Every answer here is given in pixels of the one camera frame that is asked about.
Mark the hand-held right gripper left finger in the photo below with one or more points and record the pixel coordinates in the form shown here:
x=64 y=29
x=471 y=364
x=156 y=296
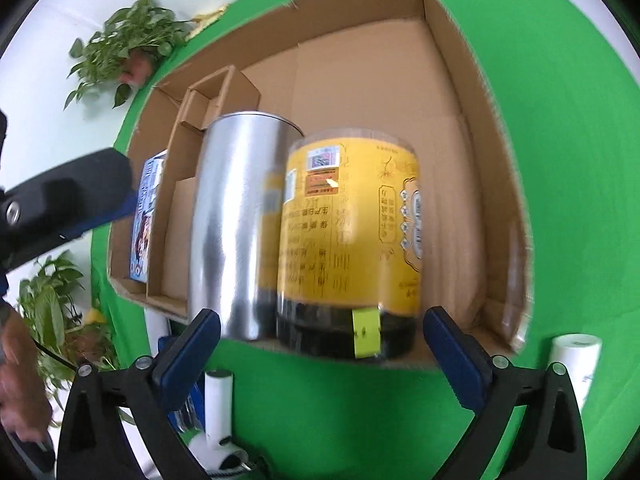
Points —
x=192 y=360

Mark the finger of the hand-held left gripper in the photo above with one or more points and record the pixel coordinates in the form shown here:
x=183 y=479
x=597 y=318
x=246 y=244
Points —
x=75 y=195

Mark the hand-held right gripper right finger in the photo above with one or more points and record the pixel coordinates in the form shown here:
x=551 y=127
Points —
x=460 y=360

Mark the blue stapler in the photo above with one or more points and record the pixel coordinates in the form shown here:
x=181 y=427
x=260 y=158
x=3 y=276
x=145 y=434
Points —
x=196 y=410

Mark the colourful cartoon puzzle box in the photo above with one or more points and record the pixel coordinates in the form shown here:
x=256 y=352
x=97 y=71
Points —
x=145 y=220

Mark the silver metal can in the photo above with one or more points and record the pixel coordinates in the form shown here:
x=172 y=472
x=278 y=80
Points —
x=230 y=225

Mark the yellow label jar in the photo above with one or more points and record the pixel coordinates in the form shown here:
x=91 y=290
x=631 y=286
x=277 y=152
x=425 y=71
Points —
x=345 y=220

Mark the cardboard box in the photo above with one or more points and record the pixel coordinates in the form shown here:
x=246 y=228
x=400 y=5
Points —
x=350 y=85

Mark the person's left hand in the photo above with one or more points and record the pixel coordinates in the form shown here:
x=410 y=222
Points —
x=22 y=380

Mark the white cylindrical object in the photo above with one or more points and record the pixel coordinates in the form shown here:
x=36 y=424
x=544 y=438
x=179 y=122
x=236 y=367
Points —
x=217 y=405

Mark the large leafy plant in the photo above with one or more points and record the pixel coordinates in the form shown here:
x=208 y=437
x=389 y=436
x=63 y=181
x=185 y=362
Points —
x=50 y=300

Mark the white plastic bottle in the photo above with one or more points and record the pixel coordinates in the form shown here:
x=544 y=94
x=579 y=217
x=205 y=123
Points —
x=577 y=360

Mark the small potted plant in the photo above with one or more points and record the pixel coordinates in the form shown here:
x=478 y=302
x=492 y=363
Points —
x=125 y=40

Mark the yellow cloth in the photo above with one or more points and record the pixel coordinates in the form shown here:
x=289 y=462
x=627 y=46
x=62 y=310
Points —
x=207 y=19

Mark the green tablecloth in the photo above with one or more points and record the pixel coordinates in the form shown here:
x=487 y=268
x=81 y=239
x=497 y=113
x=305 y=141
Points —
x=550 y=110

